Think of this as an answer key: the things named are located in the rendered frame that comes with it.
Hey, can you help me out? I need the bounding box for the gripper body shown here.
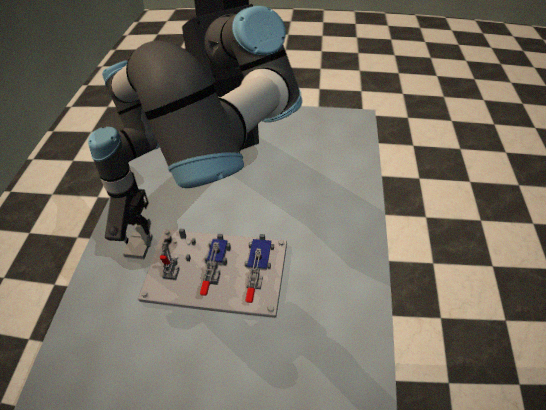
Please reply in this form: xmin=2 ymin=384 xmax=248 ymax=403
xmin=106 ymin=172 xmax=149 ymax=226

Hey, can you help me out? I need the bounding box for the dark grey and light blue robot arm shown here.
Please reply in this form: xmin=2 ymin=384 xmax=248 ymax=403
xmin=88 ymin=6 xmax=302 ymax=194

